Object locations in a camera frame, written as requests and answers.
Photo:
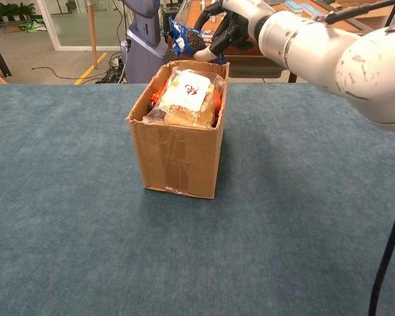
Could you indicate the potted green plants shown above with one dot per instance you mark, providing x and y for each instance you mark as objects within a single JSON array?
[{"x": 10, "y": 11}]

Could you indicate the green item on floor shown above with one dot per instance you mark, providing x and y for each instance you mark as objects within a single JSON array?
[{"x": 33, "y": 25}]

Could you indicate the open cardboard box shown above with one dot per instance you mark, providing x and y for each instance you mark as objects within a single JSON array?
[{"x": 177, "y": 154}]

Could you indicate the clear bag of white snacks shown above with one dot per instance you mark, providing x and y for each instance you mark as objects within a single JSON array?
[{"x": 184, "y": 95}]

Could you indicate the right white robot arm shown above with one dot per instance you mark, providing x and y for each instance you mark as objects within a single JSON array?
[{"x": 332, "y": 56}]

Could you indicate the blue felt table mat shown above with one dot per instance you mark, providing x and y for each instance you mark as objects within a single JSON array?
[{"x": 69, "y": 197}]

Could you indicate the white glass partition frame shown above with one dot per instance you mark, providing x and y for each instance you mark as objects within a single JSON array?
[{"x": 51, "y": 26}]

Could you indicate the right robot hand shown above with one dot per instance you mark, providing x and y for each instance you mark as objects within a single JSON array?
[{"x": 247, "y": 13}]

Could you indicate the blue cookie snack pack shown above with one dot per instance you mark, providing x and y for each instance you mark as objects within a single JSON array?
[{"x": 184, "y": 37}]

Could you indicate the long blue-backed tile row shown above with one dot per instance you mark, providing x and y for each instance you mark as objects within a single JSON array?
[{"x": 296, "y": 6}]

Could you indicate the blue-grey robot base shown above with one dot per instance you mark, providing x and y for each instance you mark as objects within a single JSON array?
[{"x": 145, "y": 49}]

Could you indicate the brown mahjong table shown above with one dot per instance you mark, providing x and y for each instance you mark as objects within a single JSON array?
[{"x": 266, "y": 66}]

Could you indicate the wooden pole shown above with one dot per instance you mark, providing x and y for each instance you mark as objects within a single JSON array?
[{"x": 92, "y": 36}]

